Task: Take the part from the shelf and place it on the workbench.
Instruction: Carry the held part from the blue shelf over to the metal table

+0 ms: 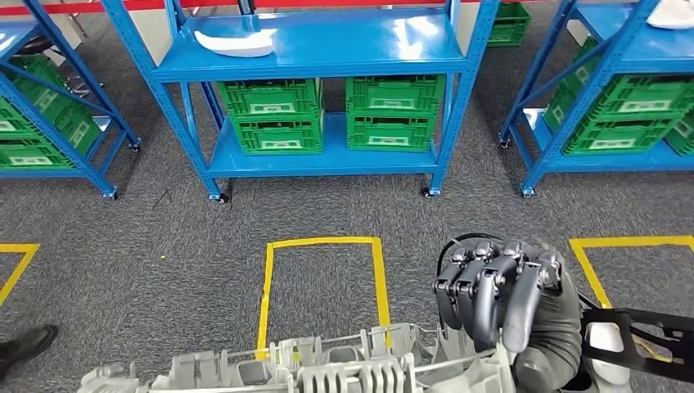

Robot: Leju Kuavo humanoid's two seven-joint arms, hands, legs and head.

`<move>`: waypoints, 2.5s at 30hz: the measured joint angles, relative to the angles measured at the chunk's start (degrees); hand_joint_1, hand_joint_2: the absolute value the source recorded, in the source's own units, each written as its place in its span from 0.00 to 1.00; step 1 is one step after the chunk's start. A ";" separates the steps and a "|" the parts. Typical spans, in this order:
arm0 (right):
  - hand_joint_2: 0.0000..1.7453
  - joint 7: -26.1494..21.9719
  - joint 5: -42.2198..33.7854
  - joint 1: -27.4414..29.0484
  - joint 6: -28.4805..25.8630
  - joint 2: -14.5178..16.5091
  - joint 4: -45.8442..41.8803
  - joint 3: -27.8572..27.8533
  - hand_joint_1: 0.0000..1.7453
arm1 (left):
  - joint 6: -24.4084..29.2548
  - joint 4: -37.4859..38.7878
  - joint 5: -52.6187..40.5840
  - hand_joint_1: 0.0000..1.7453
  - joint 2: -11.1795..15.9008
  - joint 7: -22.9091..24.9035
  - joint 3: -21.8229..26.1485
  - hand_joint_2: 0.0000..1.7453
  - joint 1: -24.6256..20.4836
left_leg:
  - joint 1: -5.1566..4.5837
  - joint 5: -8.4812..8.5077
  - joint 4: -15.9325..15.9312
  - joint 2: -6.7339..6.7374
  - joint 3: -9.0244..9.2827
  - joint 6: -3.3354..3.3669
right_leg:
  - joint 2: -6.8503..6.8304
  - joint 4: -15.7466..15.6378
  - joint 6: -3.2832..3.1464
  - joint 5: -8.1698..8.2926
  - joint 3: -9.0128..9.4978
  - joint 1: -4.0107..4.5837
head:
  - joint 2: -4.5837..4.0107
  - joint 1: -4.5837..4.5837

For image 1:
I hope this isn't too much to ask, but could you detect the white mirror cover part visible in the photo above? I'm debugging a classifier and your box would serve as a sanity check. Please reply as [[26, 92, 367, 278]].
[[647, 0, 694, 31], [193, 28, 278, 59]]

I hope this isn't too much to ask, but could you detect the blue metal shelf rack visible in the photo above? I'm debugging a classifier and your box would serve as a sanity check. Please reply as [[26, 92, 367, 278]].
[[0, 0, 143, 201], [498, 0, 694, 199], [100, 0, 501, 205]]

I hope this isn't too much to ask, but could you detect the white table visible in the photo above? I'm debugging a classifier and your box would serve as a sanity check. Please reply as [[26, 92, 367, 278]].
[[125, 7, 170, 67], [454, 9, 483, 56]]

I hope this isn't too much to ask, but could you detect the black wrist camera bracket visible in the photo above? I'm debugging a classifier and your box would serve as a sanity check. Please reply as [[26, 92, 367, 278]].
[[581, 306, 694, 384]]

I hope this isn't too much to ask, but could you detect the red barrier tape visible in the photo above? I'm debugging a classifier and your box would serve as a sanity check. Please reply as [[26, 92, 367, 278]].
[[0, 0, 543, 16]]

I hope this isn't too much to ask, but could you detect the silver plastic wheel hubcap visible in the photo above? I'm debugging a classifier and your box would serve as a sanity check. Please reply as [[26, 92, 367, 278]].
[[77, 323, 517, 393]]

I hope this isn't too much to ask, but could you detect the person's black shoe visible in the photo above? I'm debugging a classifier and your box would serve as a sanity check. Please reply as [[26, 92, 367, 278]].
[[0, 324, 59, 378]]

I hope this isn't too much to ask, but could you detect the yellow floor tape outline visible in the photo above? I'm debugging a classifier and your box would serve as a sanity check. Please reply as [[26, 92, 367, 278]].
[[0, 243, 41, 306], [568, 235, 694, 362], [255, 236, 393, 362]]

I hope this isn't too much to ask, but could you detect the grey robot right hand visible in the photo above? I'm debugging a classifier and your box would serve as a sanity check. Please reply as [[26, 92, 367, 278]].
[[432, 238, 584, 393]]

